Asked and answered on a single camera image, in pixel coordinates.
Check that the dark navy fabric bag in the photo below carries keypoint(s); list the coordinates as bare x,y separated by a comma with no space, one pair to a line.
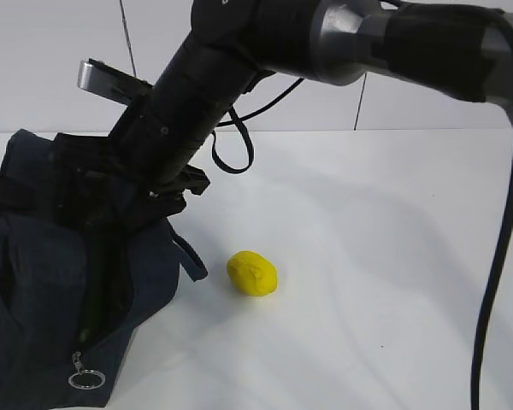
43,273

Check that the yellow lemon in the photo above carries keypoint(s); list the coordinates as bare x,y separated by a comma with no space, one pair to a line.
252,274

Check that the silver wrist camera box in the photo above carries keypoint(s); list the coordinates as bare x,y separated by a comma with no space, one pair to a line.
105,81

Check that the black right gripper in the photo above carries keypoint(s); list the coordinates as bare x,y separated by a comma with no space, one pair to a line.
127,180

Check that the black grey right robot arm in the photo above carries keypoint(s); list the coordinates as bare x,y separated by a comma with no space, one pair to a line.
463,51

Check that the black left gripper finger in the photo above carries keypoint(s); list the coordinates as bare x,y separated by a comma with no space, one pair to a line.
15,196

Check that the green cucumber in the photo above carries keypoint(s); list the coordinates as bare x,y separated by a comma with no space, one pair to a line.
95,314

